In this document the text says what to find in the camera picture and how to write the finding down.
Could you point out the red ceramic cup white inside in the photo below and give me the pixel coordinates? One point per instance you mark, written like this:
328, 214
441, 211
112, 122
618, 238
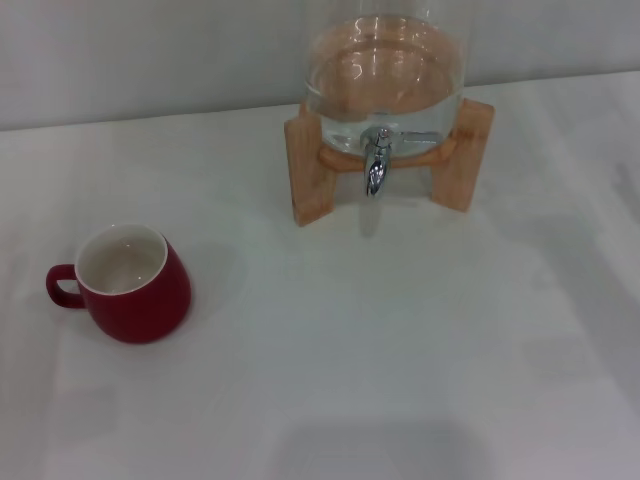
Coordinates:
145, 310

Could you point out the chrome faucet with lever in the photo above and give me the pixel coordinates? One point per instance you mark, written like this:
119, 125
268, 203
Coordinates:
376, 170

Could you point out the light wooden dispenser stand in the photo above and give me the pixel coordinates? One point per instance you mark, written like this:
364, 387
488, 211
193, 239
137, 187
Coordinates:
305, 175

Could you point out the clear glass water dispenser jar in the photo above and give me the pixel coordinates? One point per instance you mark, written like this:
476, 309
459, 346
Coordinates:
390, 60

